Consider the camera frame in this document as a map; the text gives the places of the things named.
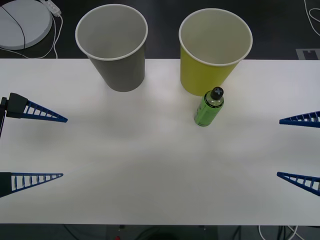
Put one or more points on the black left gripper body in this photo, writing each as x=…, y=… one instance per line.
x=2, y=110

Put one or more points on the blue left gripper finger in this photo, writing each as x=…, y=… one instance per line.
x=5, y=183
x=17, y=106

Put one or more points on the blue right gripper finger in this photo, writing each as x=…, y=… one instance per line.
x=312, y=123
x=295, y=176

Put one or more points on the green bottle with black cap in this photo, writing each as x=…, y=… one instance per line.
x=206, y=112

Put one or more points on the white round floor stand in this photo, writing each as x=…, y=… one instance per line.
x=32, y=22

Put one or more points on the white power strip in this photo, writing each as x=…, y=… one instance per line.
x=53, y=7

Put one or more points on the grey plastic bin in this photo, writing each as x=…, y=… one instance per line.
x=125, y=72

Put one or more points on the yellow-green plastic bin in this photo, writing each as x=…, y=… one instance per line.
x=200, y=75

